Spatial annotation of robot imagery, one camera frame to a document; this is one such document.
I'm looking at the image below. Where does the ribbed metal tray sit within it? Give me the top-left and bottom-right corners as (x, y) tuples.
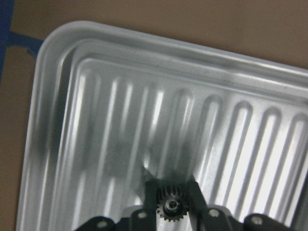
(16, 21), (308, 231)

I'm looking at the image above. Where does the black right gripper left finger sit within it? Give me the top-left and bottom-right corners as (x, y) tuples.
(143, 180), (158, 231)

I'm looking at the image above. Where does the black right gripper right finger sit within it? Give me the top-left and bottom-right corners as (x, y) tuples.
(187, 181), (207, 231)

